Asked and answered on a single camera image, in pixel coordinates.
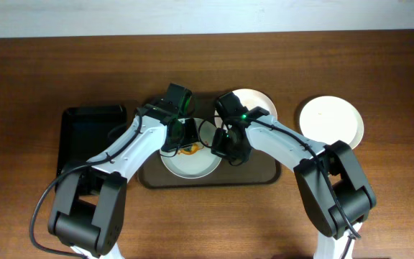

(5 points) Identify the brown plastic serving tray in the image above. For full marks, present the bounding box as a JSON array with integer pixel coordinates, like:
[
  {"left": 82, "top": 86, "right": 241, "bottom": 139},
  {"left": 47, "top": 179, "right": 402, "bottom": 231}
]
[{"left": 137, "top": 91, "right": 282, "bottom": 189}]

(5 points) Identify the green and orange sponge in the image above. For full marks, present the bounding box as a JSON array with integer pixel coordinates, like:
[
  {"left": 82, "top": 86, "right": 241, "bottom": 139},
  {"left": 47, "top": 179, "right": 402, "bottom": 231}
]
[{"left": 178, "top": 142, "right": 204, "bottom": 155}]

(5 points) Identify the white plate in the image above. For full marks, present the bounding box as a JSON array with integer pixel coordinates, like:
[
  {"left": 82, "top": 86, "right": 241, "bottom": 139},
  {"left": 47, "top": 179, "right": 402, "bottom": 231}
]
[
  {"left": 218, "top": 88, "right": 278, "bottom": 130},
  {"left": 298, "top": 96, "right": 364, "bottom": 149}
]

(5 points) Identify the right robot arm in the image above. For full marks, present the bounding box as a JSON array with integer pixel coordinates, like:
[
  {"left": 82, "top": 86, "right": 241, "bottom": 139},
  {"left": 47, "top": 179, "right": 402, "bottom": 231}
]
[{"left": 211, "top": 92, "right": 377, "bottom": 258}]

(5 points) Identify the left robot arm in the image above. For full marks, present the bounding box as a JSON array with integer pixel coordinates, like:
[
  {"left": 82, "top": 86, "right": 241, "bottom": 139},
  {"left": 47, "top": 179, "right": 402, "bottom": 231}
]
[{"left": 47, "top": 83, "right": 196, "bottom": 258}]

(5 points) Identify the black rectangular tray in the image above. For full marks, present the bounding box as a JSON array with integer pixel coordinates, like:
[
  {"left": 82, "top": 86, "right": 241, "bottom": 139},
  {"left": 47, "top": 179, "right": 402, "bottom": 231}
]
[{"left": 57, "top": 105, "right": 127, "bottom": 174}]

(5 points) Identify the pale blue plate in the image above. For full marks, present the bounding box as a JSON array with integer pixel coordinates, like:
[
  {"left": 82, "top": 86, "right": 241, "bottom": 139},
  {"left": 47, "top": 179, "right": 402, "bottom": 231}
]
[{"left": 159, "top": 118, "right": 221, "bottom": 179}]

